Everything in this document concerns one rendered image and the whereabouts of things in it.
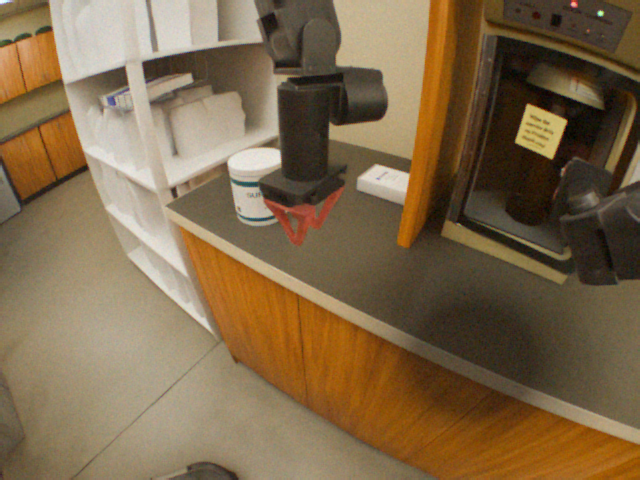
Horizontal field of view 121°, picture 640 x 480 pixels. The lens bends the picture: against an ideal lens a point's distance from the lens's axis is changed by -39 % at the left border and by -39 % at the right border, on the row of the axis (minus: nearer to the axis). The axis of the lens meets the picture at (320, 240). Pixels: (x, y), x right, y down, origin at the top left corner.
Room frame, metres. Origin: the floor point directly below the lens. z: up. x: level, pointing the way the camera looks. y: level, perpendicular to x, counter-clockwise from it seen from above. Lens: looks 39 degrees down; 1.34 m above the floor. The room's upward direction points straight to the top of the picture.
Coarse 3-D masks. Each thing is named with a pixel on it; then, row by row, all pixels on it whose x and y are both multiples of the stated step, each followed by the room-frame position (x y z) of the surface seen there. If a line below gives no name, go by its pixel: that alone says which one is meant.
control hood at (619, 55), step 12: (492, 0) 0.47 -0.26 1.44; (612, 0) 0.33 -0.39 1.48; (624, 0) 0.32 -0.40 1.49; (636, 0) 0.31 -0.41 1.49; (492, 12) 0.48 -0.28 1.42; (636, 12) 0.31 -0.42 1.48; (504, 24) 0.49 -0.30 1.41; (516, 24) 0.47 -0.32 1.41; (636, 24) 0.32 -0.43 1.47; (552, 36) 0.44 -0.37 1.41; (564, 36) 0.42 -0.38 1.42; (624, 36) 0.34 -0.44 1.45; (636, 36) 0.33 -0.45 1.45; (588, 48) 0.40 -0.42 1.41; (600, 48) 0.38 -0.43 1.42; (624, 48) 0.35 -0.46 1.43; (636, 48) 0.34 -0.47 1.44; (624, 60) 0.36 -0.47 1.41; (636, 60) 0.34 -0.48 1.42
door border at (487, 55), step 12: (492, 36) 0.50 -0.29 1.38; (492, 48) 0.50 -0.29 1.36; (480, 60) 0.51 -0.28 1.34; (492, 60) 0.50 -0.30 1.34; (480, 84) 0.51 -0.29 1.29; (480, 96) 0.50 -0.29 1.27; (480, 108) 0.50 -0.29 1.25; (480, 120) 0.50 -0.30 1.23; (468, 132) 0.51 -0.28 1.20; (468, 144) 0.51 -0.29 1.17; (468, 156) 0.50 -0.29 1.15; (468, 168) 0.50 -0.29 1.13; (456, 180) 0.51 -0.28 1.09; (456, 192) 0.51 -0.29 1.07; (456, 204) 0.50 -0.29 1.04; (456, 216) 0.50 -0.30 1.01
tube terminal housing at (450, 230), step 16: (496, 32) 0.51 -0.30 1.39; (512, 32) 0.49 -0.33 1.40; (528, 32) 0.48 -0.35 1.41; (560, 48) 0.44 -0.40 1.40; (576, 48) 0.43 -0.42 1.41; (608, 64) 0.39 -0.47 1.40; (624, 64) 0.38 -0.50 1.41; (448, 224) 0.52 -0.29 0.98; (464, 240) 0.49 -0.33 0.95; (480, 240) 0.47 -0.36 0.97; (496, 256) 0.44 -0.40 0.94; (512, 256) 0.42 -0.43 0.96; (544, 272) 0.37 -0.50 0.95
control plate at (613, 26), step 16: (512, 0) 0.44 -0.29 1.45; (528, 0) 0.43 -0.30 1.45; (544, 0) 0.41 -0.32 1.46; (560, 0) 0.39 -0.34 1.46; (576, 0) 0.37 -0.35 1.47; (592, 0) 0.35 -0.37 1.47; (512, 16) 0.46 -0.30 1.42; (528, 16) 0.44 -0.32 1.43; (544, 16) 0.42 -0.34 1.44; (576, 16) 0.39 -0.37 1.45; (592, 16) 0.37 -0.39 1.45; (608, 16) 0.35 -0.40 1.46; (624, 16) 0.33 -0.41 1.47; (560, 32) 0.42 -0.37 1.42; (576, 32) 0.40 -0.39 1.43; (592, 32) 0.38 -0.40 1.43; (608, 32) 0.36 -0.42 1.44; (608, 48) 0.37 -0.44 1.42
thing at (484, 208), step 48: (528, 48) 0.46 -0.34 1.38; (528, 96) 0.45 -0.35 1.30; (576, 96) 0.40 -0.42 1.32; (624, 96) 0.35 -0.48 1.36; (480, 144) 0.49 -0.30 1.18; (576, 144) 0.38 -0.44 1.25; (624, 144) 0.33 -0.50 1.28; (480, 192) 0.48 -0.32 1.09; (528, 192) 0.42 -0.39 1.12; (528, 240) 0.39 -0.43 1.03
